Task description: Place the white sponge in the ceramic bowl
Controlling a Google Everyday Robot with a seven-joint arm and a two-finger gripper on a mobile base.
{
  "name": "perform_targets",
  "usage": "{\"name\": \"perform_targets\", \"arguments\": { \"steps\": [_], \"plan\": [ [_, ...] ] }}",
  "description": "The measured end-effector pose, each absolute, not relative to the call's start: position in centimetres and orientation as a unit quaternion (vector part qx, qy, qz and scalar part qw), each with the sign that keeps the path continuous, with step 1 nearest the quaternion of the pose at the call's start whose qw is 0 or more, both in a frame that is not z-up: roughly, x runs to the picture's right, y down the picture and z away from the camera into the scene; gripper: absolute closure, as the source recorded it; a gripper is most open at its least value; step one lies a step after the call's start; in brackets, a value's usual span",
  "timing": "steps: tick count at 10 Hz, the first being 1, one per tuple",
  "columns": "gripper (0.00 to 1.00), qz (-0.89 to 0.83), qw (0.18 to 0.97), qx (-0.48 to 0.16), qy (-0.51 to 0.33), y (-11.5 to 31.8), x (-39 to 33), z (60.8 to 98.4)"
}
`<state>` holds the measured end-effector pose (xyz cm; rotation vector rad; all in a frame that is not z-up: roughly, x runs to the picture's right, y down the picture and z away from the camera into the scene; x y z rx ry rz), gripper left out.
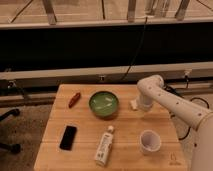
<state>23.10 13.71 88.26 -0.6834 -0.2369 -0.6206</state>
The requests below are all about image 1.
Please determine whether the white sponge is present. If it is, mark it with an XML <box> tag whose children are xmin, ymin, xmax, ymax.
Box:
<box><xmin>130</xmin><ymin>99</ymin><xmax>138</xmax><ymax>110</ymax></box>

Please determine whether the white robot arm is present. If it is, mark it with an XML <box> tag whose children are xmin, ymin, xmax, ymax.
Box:
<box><xmin>136</xmin><ymin>75</ymin><xmax>213</xmax><ymax>171</ymax></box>

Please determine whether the green ceramic bowl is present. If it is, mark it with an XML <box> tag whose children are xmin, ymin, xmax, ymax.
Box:
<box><xmin>89</xmin><ymin>91</ymin><xmax>119</xmax><ymax>118</ymax></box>

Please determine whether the white paper cup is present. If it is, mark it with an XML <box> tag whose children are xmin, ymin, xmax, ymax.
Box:
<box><xmin>139</xmin><ymin>130</ymin><xmax>161</xmax><ymax>155</ymax></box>

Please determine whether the white plastic bottle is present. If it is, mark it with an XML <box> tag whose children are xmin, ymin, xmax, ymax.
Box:
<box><xmin>94</xmin><ymin>126</ymin><xmax>114</xmax><ymax>166</ymax></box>

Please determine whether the red sausage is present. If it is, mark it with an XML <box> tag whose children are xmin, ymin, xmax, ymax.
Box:
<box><xmin>68</xmin><ymin>92</ymin><xmax>81</xmax><ymax>108</ymax></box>

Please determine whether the black smartphone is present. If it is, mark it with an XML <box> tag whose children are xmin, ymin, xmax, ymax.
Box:
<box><xmin>60</xmin><ymin>126</ymin><xmax>77</xmax><ymax>150</ymax></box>

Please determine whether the black office chair base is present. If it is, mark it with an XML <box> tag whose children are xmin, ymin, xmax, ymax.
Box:
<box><xmin>0</xmin><ymin>108</ymin><xmax>22</xmax><ymax>155</ymax></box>

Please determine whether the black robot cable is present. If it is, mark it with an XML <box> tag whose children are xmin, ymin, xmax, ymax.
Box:
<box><xmin>164</xmin><ymin>84</ymin><xmax>211</xmax><ymax>141</ymax></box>

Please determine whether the black hanging cable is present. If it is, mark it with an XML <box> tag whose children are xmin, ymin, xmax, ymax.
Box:
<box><xmin>119</xmin><ymin>16</ymin><xmax>149</xmax><ymax>82</ymax></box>

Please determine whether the metal rail frame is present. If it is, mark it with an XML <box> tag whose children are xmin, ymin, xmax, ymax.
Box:
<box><xmin>0</xmin><ymin>62</ymin><xmax>213</xmax><ymax>88</ymax></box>

